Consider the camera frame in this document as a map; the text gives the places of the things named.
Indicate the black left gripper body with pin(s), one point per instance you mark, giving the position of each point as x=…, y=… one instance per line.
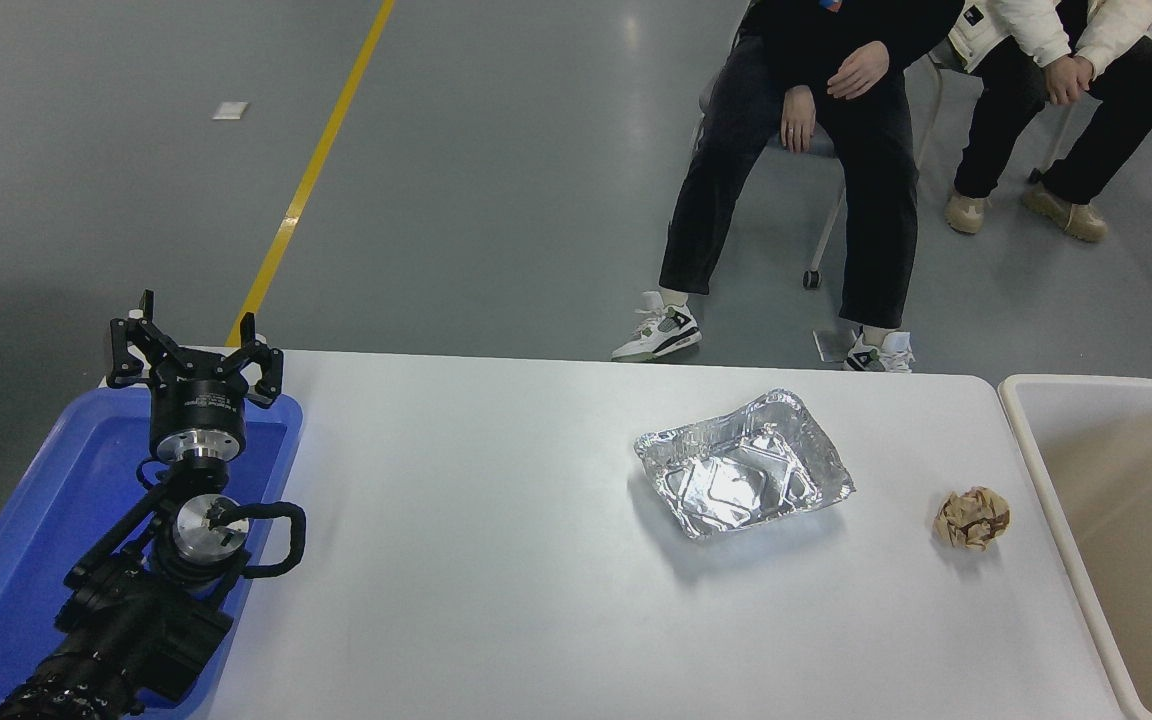
x=198, y=400

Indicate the person's right hand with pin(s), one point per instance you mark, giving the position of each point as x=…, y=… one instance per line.
x=798, y=120

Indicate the person's left hand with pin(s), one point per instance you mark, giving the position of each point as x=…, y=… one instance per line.
x=1071, y=80
x=858, y=72

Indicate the blue plastic tray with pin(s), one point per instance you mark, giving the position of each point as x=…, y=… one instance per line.
x=36, y=520

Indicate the silver foil tray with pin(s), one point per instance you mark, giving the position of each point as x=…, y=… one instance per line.
x=736, y=480

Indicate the clear floor plate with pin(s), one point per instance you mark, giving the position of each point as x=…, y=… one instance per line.
x=831, y=347

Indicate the grey wheeled chair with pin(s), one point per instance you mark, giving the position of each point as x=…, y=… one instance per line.
x=829, y=152

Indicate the seated person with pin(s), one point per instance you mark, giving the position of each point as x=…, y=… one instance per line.
x=1006, y=110
x=876, y=200

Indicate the crumpled tan paper ball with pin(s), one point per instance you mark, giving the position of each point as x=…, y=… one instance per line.
x=974, y=520

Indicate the large pale bin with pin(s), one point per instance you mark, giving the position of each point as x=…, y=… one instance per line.
x=1116, y=480

